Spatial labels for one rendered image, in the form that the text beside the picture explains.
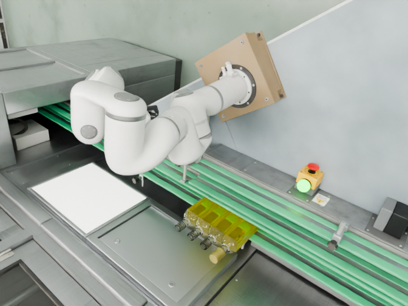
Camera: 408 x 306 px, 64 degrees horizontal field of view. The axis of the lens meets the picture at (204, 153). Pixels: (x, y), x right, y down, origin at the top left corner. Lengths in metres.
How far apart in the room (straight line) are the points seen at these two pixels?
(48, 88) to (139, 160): 1.15
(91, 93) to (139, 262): 0.71
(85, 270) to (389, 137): 1.08
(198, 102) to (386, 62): 0.54
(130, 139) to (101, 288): 0.66
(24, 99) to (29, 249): 0.72
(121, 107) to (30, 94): 1.14
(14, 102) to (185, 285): 1.13
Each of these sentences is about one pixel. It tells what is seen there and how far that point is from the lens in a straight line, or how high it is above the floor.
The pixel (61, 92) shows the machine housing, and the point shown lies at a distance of 1.85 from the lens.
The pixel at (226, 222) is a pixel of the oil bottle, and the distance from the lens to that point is 1.20.
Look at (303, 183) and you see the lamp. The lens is 1.17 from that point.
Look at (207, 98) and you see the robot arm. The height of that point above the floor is 1.07.
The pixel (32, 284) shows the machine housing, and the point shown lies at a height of 1.54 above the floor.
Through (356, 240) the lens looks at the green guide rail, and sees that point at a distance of 1.13.
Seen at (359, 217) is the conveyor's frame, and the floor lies 0.82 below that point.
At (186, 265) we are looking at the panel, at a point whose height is 1.15.
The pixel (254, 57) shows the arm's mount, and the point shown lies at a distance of 1.12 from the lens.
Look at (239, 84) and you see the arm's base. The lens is 1.12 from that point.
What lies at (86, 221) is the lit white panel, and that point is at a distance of 1.41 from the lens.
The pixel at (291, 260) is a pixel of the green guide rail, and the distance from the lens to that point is 1.22.
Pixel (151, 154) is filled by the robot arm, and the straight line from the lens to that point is 0.73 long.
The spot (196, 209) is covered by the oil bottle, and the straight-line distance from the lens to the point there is 1.22.
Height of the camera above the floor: 1.82
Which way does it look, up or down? 45 degrees down
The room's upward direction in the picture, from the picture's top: 119 degrees counter-clockwise
